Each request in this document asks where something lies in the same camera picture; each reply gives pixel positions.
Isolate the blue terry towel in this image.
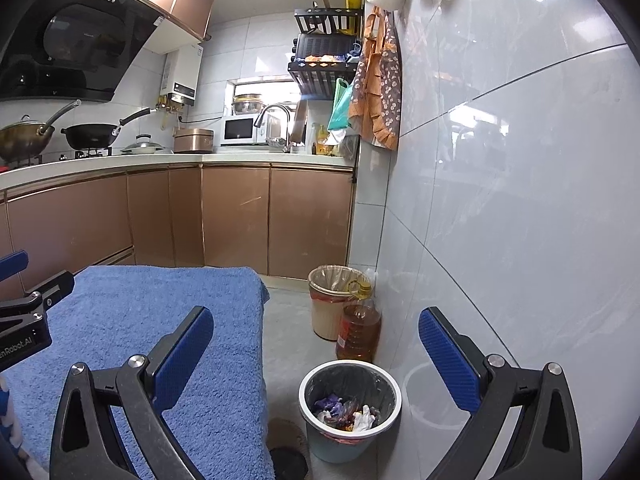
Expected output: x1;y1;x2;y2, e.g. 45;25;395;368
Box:
0;265;276;480

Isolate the orange floral apron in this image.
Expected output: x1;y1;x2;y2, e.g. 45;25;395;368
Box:
349;6;402;151

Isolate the white microwave oven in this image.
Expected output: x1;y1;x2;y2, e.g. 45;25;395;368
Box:
220;114;281;147

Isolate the large cooking oil bottle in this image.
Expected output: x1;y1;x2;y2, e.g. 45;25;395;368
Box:
336;267;383;363

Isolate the steel wok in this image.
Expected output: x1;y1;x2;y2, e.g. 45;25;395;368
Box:
0;115;56;163

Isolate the glass pot lid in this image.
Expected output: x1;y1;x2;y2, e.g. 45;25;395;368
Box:
120;134;166;155

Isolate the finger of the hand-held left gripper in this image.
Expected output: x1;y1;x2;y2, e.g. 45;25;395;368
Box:
0;251;28;281
0;270;76;318

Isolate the purple candy wrapper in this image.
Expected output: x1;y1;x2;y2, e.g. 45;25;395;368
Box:
312;395;348;415

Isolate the green plastic bag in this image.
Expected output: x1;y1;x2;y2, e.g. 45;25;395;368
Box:
327;78;353;132

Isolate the steel kitchen faucet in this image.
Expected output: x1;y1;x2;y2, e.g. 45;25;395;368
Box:
253;103;292;153

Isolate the gas stove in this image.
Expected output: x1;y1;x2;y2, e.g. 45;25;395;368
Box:
0;147;113;166

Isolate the white tissue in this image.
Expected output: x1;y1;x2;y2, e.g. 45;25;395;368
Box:
352;405;378;431

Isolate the black frying pan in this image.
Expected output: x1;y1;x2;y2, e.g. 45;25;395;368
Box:
61;107;151;151

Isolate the clear plastic bag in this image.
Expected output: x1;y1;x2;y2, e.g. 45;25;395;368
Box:
330;127;360;158

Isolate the beige waste bin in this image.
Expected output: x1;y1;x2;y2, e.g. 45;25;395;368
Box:
307;264;373;342

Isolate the grey trash bin with rubbish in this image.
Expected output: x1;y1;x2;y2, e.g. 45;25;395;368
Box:
298;360;403;465

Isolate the brown kitchen base cabinet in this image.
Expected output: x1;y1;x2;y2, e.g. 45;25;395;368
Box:
0;160;357;306

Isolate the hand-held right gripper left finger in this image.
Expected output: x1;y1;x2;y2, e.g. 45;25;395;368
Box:
49;305;215;480

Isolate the white water heater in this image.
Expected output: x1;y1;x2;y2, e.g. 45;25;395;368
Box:
160;42;203;108

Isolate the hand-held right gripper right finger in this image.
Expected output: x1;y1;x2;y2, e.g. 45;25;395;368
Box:
417;306;583;480

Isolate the small yellow oil bottle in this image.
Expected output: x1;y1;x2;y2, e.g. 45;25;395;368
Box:
312;122;333;156

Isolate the steel bowl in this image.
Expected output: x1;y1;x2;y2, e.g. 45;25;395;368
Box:
231;93;265;116

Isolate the black wall rack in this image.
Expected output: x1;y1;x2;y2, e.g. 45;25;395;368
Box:
287;6;364;101

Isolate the black range hood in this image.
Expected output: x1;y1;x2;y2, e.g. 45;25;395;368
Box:
0;0;168;103

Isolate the black toaster oven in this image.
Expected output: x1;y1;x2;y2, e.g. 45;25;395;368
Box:
290;32;362;61

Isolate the brown cutting board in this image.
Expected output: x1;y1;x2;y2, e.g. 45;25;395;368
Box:
289;100;308;153

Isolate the brown rice cooker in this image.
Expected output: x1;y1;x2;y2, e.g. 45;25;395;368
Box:
173;127;215;154

